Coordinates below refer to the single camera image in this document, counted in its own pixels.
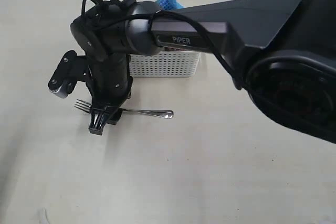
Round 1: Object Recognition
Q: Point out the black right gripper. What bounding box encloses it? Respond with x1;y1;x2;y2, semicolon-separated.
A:
86;53;133;136

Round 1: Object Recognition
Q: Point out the silver metal fork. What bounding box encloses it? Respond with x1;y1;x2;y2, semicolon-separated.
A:
74;99;174;119

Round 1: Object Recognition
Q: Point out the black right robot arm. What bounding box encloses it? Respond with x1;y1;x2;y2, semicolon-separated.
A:
70;0;335;143

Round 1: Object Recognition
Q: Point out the white perforated plastic basket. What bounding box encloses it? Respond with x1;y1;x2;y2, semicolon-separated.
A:
130;51;201;78

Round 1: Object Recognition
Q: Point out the blue snack packet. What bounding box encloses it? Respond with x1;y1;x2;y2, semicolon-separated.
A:
155;0;184;11

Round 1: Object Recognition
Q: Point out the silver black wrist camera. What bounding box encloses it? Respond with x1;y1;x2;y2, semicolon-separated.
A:
48;50;88;99

